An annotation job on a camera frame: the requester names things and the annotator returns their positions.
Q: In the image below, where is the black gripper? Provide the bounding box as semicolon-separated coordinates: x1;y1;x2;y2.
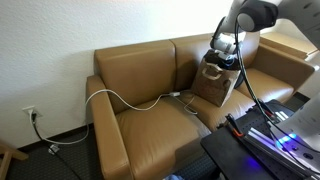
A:
215;49;238;67

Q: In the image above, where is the blue denim jeans cloth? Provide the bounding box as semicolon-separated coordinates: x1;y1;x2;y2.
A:
203;52;242;71

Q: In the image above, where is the brown printed paper bag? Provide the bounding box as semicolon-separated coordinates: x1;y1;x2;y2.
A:
190;49;242;108

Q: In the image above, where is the tan wooden side table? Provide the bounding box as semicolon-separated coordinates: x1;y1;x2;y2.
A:
259;31;320;63

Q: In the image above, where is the black robot table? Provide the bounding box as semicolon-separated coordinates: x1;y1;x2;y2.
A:
199;98;320;180

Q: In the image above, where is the grey dotted floor mat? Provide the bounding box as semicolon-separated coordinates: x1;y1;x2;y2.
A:
173;151;220;180

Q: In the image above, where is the tan leather sofa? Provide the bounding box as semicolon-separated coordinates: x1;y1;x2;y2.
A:
85;26;316;180

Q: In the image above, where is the blue fabric scrap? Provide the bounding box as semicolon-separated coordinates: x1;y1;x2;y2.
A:
162;173;185;180

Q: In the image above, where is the white floor power adapter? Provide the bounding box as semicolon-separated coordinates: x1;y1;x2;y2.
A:
47;142;61;155

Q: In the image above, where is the wooden furniture leg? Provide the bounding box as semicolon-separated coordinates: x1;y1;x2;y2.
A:
0;142;30;180

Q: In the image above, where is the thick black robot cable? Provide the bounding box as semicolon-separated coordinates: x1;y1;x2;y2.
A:
233;16;320;162

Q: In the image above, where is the orange handled black clamp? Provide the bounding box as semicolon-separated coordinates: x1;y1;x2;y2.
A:
254;97;278;118
224;112;247;139

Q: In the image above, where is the silver robot base rail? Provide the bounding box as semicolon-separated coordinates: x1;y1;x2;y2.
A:
245;109;320;176

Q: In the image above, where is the white charger cable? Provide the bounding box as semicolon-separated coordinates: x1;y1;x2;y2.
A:
31;87;199;145

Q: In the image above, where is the black power cord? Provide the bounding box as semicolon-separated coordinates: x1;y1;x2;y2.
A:
30;112;83;180

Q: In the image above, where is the white wall outlet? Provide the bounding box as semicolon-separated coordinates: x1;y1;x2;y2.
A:
21;104;43;118

